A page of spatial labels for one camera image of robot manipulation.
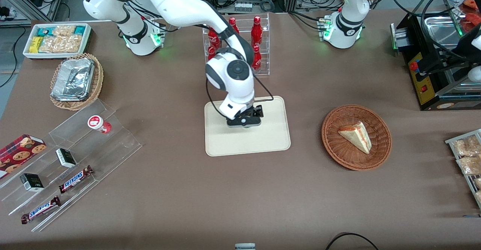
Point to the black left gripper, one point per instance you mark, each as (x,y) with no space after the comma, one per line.
(465,47)

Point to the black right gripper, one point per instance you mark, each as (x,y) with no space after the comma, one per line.
(256,111)

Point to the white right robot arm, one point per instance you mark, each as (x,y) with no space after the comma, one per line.
(176,2)

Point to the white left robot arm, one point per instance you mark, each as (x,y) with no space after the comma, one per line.
(349,2)

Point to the beige plastic tray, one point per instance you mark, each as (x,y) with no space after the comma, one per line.
(266,141)

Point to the dark green gum box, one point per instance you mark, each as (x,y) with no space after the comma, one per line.
(65,158)
(32,182)

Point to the black food warmer yellow panel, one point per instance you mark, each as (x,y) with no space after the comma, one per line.
(424,92)

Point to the red cola bottle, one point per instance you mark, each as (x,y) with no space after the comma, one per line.
(256,56)
(256,30)
(213,37)
(233,23)
(211,53)

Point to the bagged bread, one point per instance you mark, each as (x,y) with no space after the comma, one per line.
(479,197)
(464,146)
(478,183)
(469,165)

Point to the clear acrylic bottle rack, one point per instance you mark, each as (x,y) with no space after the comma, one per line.
(265,22)

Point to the round brown wicker basket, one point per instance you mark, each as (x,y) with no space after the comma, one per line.
(338,154)

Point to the wrapped triangle sandwich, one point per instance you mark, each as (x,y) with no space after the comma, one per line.
(357,135)

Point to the white power strip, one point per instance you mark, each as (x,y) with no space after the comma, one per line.
(243,6)

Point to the grey device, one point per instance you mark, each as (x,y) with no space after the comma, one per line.
(245,246)

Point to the clear acrylic stepped display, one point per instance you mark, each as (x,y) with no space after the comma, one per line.
(112,141)

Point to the blue tape strip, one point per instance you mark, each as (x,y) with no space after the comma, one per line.
(471,215)

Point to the red white yogurt cup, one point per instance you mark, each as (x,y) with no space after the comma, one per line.
(97,123)

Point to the oval wicker basket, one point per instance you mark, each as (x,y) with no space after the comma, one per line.
(98,81)

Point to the white snack bin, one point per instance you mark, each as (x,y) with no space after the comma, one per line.
(88,35)

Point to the foil containers stack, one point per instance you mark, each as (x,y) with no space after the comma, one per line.
(73,79)

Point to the snickers bar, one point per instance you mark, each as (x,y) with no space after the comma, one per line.
(75,178)
(40,209)

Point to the teal snack pack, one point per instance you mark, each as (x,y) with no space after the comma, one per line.
(45,31)
(79,29)

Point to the clear bag of crackers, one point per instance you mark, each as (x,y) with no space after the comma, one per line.
(64,30)
(62,44)

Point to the yellow snack pack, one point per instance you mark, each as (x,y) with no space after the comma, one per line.
(35,44)

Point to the red tartan cookie box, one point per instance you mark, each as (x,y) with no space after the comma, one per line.
(18,152)

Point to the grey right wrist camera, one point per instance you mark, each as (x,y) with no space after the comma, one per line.
(244,122)

